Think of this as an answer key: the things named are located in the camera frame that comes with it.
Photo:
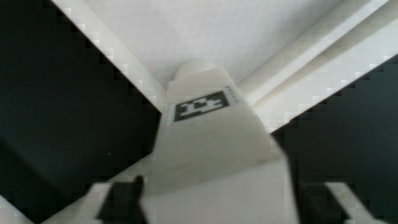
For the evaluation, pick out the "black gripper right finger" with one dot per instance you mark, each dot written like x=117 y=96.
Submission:
x=318 y=206

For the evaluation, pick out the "white desk top tray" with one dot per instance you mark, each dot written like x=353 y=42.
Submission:
x=295 y=45

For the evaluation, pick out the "white desk leg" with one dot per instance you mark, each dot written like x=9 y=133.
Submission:
x=216 y=179

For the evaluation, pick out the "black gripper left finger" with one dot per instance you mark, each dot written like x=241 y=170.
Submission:
x=120 y=210

